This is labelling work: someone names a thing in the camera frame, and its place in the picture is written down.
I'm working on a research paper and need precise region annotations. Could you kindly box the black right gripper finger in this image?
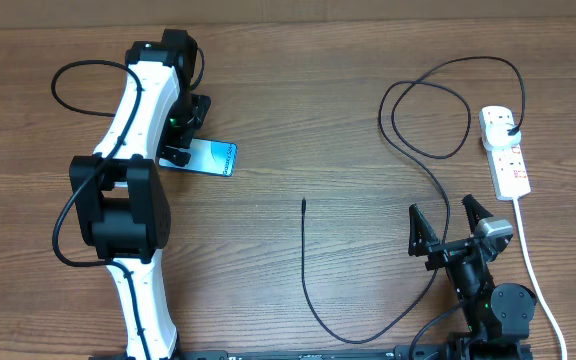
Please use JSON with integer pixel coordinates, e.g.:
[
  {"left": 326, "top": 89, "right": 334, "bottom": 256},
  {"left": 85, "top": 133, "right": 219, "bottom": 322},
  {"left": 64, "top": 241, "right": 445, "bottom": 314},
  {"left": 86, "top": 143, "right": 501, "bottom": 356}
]
[
  {"left": 462, "top": 194, "right": 493, "bottom": 234},
  {"left": 408, "top": 204, "right": 440, "bottom": 257}
]

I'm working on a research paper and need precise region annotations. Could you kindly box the blue screen Galaxy smartphone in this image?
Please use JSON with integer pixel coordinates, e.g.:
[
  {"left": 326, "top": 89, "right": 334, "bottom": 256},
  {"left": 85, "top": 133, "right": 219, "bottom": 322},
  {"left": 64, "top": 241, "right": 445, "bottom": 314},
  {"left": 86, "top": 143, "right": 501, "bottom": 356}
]
[{"left": 159, "top": 138, "right": 238, "bottom": 177}]

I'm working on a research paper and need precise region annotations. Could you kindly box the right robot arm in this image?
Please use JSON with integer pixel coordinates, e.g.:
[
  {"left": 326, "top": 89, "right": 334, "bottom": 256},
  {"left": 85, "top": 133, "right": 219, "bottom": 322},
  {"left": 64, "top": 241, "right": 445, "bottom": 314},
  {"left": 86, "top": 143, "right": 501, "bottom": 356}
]
[{"left": 395, "top": 195, "right": 537, "bottom": 359}]

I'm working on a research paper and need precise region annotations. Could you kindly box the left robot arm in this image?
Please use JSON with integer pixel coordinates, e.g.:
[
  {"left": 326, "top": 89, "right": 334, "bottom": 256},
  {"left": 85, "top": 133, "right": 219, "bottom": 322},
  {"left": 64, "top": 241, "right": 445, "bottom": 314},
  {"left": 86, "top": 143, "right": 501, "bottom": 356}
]
[{"left": 64, "top": 29, "right": 211, "bottom": 359}]

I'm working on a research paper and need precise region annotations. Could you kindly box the white charger plug adapter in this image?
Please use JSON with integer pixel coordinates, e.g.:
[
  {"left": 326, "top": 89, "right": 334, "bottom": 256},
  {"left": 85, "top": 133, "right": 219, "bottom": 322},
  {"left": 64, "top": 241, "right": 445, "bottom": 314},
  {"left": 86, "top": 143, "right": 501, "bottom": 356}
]
[{"left": 482, "top": 122, "right": 522, "bottom": 151}]

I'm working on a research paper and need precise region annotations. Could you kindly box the white power strip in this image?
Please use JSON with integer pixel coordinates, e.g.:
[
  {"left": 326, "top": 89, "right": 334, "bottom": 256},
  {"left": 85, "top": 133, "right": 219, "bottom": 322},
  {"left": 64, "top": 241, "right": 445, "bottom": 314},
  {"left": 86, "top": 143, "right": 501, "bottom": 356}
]
[{"left": 479, "top": 106, "right": 531, "bottom": 201}]

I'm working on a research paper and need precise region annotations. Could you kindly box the white power strip cord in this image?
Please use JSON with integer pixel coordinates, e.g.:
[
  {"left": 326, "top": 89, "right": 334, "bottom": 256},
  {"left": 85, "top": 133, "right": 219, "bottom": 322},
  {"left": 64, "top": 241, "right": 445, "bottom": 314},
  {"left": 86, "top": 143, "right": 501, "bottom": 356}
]
[{"left": 511, "top": 197, "right": 569, "bottom": 360}]

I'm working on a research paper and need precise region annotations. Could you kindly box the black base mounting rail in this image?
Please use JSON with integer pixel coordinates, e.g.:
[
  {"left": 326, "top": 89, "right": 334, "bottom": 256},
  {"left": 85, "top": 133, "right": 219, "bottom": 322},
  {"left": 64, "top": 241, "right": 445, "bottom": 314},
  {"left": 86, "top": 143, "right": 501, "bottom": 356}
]
[{"left": 87, "top": 344, "right": 534, "bottom": 360}]

